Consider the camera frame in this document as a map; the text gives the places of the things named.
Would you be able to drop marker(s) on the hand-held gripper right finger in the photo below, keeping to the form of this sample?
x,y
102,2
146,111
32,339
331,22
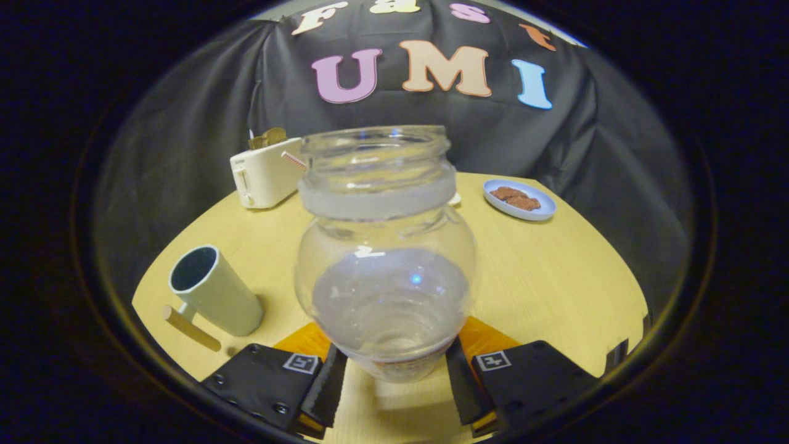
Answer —
x,y
465,388

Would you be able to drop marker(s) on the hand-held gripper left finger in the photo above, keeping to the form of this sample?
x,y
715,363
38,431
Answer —
x,y
325,388

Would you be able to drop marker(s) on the clear plastic juice bottle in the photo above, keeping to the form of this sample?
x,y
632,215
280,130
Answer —
x,y
385,296

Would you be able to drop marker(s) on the pale green cup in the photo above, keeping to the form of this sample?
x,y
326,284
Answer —
x,y
222,302

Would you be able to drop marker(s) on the wooden table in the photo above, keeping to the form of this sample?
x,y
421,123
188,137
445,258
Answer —
x,y
542,277

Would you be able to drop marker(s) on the light blue plate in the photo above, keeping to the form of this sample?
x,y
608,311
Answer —
x,y
536,213

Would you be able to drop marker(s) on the white divided bean dish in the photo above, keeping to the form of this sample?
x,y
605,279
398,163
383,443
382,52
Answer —
x,y
455,199

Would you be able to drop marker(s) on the brown cookie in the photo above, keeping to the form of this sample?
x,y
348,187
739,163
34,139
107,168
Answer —
x,y
525,203
506,193

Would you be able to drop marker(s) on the white toaster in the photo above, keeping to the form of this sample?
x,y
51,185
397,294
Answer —
x,y
265,176

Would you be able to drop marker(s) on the pink striped straw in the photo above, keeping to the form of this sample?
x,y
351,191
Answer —
x,y
294,160

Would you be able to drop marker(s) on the brown toast slice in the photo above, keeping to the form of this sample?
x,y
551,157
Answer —
x,y
268,137

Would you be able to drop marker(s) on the black backdrop cloth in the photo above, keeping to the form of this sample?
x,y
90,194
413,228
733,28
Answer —
x,y
185,135

